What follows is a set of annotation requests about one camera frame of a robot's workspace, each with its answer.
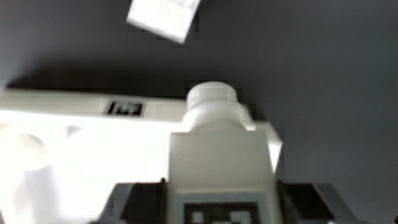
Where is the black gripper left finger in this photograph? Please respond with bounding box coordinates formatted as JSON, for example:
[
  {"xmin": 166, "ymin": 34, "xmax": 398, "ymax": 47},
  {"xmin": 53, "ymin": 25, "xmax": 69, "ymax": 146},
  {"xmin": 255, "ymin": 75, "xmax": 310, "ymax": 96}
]
[{"xmin": 93, "ymin": 179, "xmax": 166, "ymax": 224}]

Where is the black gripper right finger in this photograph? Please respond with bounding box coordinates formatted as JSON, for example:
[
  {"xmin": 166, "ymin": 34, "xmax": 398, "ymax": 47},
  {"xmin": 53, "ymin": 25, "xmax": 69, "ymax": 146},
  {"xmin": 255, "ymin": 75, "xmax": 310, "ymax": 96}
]
[{"xmin": 276, "ymin": 181, "xmax": 355, "ymax": 224}]

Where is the white square tabletop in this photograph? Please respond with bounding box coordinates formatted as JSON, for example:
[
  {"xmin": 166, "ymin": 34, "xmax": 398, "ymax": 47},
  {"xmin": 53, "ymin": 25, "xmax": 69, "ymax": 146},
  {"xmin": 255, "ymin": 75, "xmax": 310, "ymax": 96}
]
[{"xmin": 0, "ymin": 89, "xmax": 186, "ymax": 224}]

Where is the white table leg with tag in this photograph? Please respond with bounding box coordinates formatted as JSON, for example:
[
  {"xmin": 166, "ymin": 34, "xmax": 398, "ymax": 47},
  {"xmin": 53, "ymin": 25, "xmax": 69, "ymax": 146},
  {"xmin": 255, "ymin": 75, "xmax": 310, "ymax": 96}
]
[{"xmin": 166, "ymin": 82, "xmax": 282, "ymax": 224}]

